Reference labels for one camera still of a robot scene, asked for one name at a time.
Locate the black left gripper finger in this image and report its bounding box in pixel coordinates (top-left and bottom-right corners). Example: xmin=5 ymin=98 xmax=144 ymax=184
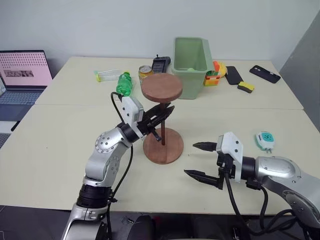
xmin=144 ymin=103 xmax=168 ymax=121
xmin=150 ymin=106 xmax=176 ymax=129

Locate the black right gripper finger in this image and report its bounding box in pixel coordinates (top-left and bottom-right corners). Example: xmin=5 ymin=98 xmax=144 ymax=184
xmin=183 ymin=169 xmax=223 ymax=190
xmin=192 ymin=141 xmax=218 ymax=152

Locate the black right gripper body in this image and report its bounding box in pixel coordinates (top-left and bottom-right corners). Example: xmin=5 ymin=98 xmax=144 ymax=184
xmin=216 ymin=150 xmax=237 ymax=191

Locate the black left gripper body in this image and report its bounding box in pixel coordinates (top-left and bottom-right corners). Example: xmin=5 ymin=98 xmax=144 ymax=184
xmin=138 ymin=111 xmax=163 ymax=143

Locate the wooden pole with round top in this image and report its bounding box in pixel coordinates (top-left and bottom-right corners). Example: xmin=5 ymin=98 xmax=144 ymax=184
xmin=140 ymin=74 xmax=183 ymax=147

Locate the round wooden base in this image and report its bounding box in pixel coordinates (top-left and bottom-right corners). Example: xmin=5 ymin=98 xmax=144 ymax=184
xmin=142 ymin=127 xmax=185 ymax=165

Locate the yellow drink can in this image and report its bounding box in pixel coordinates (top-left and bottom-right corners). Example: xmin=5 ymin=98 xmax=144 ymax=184
xmin=138 ymin=65 xmax=154 ymax=86

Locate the green plastic bottle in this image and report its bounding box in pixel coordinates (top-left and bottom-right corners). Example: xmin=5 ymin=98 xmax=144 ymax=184
xmin=115 ymin=71 xmax=134 ymax=98

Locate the green plastic bin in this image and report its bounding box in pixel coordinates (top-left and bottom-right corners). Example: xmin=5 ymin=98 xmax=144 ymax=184
xmin=170 ymin=36 xmax=216 ymax=101

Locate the black handheld device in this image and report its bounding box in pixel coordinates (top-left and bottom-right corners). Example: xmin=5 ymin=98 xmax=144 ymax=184
xmin=151 ymin=54 xmax=172 ymax=75

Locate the white teal timer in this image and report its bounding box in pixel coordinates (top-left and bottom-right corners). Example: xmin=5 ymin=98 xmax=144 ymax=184
xmin=255 ymin=130 xmax=276 ymax=154

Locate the clear tube with green cap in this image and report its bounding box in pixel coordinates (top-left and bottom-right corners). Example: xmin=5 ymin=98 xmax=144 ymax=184
xmin=93 ymin=68 xmax=121 ymax=83

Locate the yellow black sponge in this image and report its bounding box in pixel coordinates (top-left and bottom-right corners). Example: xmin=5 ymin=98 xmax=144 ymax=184
xmin=237 ymin=80 xmax=256 ymax=94

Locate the yellow orange toy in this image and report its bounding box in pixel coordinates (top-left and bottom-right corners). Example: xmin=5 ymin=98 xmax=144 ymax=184
xmin=212 ymin=60 xmax=228 ymax=78

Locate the black smartphone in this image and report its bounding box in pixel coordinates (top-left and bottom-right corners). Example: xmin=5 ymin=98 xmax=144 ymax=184
xmin=224 ymin=65 xmax=245 ymax=86

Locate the black rounded shape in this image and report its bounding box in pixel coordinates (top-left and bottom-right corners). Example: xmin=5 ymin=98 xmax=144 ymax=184
xmin=133 ymin=214 xmax=158 ymax=240

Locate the black phone case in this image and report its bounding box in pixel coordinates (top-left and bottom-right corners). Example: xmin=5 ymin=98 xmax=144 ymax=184
xmin=249 ymin=64 xmax=282 ymax=84

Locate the grey partition panel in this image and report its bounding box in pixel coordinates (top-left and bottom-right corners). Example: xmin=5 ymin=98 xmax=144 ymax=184
xmin=278 ymin=11 xmax=320 ymax=132

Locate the open laptop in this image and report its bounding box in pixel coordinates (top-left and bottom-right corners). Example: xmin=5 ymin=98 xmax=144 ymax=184
xmin=0 ymin=49 xmax=54 ymax=123

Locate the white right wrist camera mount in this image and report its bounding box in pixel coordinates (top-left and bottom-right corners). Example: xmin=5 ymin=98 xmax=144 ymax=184
xmin=215 ymin=132 xmax=245 ymax=183

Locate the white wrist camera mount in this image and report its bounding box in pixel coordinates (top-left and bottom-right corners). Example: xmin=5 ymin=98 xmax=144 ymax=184
xmin=215 ymin=132 xmax=245 ymax=183
xmin=120 ymin=95 xmax=146 ymax=139

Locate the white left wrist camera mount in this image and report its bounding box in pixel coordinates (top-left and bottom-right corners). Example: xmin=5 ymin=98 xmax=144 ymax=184
xmin=120 ymin=95 xmax=146 ymax=139

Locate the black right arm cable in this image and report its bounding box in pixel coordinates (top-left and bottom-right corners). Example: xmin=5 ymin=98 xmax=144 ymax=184
xmin=223 ymin=173 xmax=298 ymax=240

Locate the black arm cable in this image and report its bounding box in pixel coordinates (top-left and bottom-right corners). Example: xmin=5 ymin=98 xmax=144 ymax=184
xmin=106 ymin=91 xmax=134 ymax=240
xmin=223 ymin=173 xmax=298 ymax=240

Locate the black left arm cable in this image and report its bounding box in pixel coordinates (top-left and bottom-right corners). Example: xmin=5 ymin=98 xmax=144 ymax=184
xmin=106 ymin=91 xmax=134 ymax=240

